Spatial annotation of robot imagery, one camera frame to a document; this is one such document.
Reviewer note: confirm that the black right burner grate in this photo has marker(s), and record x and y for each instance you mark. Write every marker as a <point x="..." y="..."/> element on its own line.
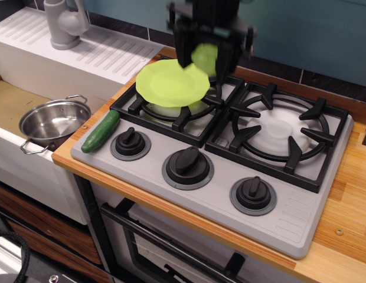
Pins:
<point x="306" y="170"/>

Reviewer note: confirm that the dark green toy pickle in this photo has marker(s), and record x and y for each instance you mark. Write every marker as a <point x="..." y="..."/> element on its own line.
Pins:
<point x="100" y="134"/>

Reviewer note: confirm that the lime green plastic plate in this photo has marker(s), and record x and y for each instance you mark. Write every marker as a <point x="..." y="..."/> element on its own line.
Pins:
<point x="167" y="84"/>

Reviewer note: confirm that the white burner disc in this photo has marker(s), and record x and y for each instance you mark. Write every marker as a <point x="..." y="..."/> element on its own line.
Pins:
<point x="277" y="126"/>
<point x="198" y="109"/>

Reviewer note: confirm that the grey toy faucet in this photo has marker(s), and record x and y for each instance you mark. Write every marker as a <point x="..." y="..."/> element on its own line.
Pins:
<point x="65" y="26"/>

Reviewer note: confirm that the black oven door handle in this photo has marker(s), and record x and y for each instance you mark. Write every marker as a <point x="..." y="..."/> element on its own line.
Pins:
<point x="227" y="275"/>

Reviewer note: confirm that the black stove knob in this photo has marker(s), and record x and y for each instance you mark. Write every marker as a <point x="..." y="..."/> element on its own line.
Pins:
<point x="130" y="145"/>
<point x="188" y="169"/>
<point x="253" y="196"/>

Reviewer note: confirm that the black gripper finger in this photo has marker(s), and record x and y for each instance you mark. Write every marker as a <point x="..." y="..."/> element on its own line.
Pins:
<point x="185" y="39"/>
<point x="228" y="54"/>

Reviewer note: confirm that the black left stove knob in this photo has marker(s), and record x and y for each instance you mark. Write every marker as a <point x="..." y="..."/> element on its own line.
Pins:
<point x="130" y="145"/>

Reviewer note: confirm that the black middle stove knob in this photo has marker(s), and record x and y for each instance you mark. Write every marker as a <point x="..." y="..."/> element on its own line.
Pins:
<point x="188" y="169"/>

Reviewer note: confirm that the grey toy stove top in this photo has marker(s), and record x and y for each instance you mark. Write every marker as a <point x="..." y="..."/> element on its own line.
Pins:
<point x="288" y="228"/>

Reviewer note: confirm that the white toy sink unit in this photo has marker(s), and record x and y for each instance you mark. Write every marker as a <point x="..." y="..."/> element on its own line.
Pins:
<point x="32" y="71"/>

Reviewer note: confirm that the white right burner disc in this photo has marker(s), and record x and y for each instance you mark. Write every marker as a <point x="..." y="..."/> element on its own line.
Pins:
<point x="277" y="126"/>

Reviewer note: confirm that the light green toy cauliflower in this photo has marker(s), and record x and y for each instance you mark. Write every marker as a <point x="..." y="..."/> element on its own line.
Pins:
<point x="205" y="57"/>

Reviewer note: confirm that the small stainless steel pot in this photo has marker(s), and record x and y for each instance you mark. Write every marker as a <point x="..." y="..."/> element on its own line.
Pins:
<point x="49" y="125"/>

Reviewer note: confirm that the toy oven door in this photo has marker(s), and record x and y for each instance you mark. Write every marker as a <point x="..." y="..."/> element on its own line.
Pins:
<point x="160" y="249"/>

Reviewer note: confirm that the black left burner grate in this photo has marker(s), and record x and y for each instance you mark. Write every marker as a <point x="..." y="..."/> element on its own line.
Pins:
<point x="131" y="106"/>

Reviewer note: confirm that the wooden drawer front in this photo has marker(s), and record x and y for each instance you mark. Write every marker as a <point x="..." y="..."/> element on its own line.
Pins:
<point x="53" y="236"/>

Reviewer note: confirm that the white left burner disc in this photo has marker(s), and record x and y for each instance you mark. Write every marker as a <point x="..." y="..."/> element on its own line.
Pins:
<point x="198" y="109"/>

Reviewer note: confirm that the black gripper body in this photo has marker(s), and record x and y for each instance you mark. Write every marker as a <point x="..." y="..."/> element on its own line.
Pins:
<point x="214" y="20"/>

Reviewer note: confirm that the black burner grate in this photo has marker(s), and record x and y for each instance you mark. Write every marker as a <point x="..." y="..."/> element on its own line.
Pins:
<point x="306" y="170"/>
<point x="131" y="106"/>

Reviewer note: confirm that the black right stove knob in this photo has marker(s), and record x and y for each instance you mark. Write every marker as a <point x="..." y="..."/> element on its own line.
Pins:
<point x="253" y="196"/>

